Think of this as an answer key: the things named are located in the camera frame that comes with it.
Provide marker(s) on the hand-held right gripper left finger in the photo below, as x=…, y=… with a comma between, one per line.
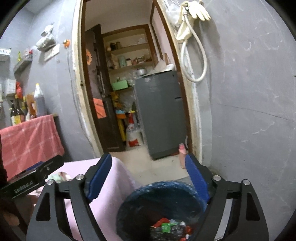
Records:
x=99, y=178

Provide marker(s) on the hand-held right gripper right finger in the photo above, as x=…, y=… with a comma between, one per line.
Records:
x=196, y=176

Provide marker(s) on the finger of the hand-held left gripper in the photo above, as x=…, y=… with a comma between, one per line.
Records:
x=52, y=165
x=34, y=167

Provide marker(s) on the blue trash bin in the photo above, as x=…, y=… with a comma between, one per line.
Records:
x=138, y=201

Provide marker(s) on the red paper cup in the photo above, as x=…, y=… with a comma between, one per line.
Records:
x=159, y=223

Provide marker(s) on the green packet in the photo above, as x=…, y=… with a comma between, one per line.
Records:
x=166, y=227

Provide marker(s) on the black plastic bag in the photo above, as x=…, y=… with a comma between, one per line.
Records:
x=159, y=234

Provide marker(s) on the pink floral blanket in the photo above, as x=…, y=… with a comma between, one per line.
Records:
x=115, y=180

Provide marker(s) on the red plaid cloth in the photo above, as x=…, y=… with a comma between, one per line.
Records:
x=30, y=143

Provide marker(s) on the dark brown door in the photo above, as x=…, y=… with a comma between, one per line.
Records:
x=108, y=134

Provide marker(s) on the dark glass bottle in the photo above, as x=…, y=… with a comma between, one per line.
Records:
x=14, y=115
x=20, y=112

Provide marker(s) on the orange liquid bottle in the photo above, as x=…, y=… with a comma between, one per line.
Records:
x=32, y=109

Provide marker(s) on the large dark sauce jug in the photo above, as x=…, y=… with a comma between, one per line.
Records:
x=40, y=104

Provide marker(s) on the orange paper sheet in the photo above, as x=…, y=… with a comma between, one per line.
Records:
x=99, y=108

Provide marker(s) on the grey refrigerator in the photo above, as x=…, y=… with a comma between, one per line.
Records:
x=159, y=115

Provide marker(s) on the green box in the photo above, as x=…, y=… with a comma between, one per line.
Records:
x=119, y=85

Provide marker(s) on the metal pot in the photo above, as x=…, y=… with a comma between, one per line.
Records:
x=141, y=71

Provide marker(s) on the sunflower decoration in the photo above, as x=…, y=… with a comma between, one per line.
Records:
x=89, y=56

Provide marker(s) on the teal jar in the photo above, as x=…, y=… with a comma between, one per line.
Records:
x=122, y=61

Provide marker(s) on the hanging plastic bags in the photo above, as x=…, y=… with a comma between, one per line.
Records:
x=46, y=40

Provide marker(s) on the wooden shelf unit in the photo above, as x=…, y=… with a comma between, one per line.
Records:
x=131, y=46

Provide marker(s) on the cream rubber gloves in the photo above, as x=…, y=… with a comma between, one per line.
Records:
x=196, y=11

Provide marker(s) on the white wall box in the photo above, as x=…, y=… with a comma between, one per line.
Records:
x=10, y=86

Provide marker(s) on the brown wooden door frame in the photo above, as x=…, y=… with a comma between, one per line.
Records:
x=175, y=76

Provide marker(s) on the grey wall shelf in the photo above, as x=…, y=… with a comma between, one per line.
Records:
x=22, y=66

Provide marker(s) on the orange flower wall hook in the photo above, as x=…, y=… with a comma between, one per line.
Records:
x=66, y=43

